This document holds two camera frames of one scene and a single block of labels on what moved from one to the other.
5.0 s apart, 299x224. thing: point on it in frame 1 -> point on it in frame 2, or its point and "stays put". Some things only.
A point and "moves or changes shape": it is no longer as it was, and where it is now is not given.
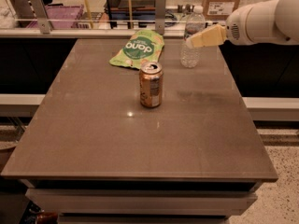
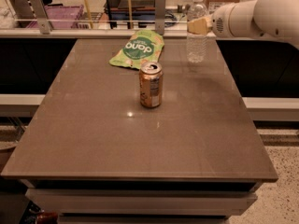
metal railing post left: [39, 10] stays put
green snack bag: [145, 46] stays put
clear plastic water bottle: [190, 57] moves or changes shape
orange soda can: [150, 85] stays put
